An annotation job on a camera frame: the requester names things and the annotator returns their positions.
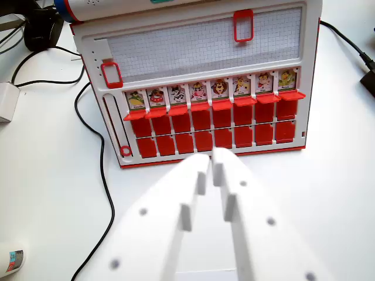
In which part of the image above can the red and white game board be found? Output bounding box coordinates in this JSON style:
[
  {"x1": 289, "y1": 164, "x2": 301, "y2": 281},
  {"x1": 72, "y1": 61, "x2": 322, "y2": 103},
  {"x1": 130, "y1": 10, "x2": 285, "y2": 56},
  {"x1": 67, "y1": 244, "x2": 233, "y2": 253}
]
[{"x1": 69, "y1": 0, "x2": 322, "y2": 170}]

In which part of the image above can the black power adapter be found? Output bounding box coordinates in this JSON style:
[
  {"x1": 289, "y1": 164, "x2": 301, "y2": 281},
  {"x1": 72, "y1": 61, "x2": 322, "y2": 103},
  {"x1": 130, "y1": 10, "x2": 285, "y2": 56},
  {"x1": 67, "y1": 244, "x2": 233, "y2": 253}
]
[{"x1": 359, "y1": 70, "x2": 375, "y2": 98}]

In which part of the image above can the white adapter block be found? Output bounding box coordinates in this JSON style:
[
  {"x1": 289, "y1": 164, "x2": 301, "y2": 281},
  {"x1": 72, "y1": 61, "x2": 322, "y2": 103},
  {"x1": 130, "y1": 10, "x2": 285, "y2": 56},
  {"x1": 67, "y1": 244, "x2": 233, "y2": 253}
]
[{"x1": 0, "y1": 82, "x2": 21, "y2": 124}]

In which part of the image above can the white pen with blue band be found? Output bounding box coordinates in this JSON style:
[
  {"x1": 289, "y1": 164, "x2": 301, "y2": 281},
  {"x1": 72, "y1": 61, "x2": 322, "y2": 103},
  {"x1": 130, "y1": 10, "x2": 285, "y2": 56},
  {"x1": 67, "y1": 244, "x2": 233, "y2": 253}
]
[{"x1": 53, "y1": 0, "x2": 212, "y2": 22}]

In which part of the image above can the black device base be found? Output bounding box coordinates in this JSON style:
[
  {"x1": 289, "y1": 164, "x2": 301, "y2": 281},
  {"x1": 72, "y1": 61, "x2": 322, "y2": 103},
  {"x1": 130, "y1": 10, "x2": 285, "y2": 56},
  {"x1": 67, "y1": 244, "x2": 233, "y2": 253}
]
[{"x1": 23, "y1": 7, "x2": 64, "y2": 52}]

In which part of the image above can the long black cable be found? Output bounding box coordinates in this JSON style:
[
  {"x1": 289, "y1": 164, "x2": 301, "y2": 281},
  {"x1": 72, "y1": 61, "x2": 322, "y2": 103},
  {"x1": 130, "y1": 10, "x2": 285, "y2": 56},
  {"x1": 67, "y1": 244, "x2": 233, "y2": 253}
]
[{"x1": 71, "y1": 81, "x2": 115, "y2": 281}]

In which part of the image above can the thin black looped cable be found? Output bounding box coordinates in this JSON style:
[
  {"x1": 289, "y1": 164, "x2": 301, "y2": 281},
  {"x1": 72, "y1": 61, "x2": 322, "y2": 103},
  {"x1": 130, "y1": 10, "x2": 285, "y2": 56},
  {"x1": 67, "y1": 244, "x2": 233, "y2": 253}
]
[{"x1": 11, "y1": 46, "x2": 86, "y2": 88}]

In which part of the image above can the black cable with plug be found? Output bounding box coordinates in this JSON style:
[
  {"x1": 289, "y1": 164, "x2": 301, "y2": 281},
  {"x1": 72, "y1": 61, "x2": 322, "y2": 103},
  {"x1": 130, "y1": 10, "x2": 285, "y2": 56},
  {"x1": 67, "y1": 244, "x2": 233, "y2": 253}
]
[{"x1": 319, "y1": 20, "x2": 375, "y2": 73}]

